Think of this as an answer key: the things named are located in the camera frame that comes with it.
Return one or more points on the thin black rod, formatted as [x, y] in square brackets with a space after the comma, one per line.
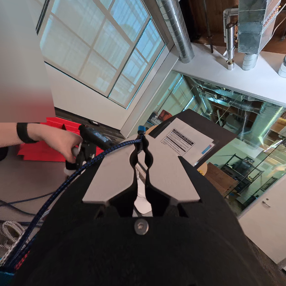
[208, 26]

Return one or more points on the red plastic bin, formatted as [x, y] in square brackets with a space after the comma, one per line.
[42, 154]

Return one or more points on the black board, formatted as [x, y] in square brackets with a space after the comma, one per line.
[201, 125]

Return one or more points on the white printed paper sheet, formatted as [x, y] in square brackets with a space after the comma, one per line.
[185, 136]

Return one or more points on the large paned window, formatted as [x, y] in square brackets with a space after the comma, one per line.
[96, 44]

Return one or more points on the rectangular metal duct box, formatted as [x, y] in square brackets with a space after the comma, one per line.
[254, 24]

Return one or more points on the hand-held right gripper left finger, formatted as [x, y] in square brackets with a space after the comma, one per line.
[111, 178]

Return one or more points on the glass partition wall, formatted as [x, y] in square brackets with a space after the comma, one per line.
[245, 138]

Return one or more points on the person's left hand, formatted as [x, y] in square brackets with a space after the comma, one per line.
[58, 140]

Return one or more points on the silver insulated pipe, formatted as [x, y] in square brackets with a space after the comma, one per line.
[230, 38]

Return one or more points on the person's left forearm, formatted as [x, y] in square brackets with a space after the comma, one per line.
[9, 135]

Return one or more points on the silver spiral air duct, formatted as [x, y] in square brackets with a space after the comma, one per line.
[178, 29]

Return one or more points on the black wristband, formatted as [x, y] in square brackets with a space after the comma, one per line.
[25, 133]

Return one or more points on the small black floor object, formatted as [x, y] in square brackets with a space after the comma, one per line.
[93, 122]

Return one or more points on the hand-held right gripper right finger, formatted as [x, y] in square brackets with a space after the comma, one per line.
[172, 174]

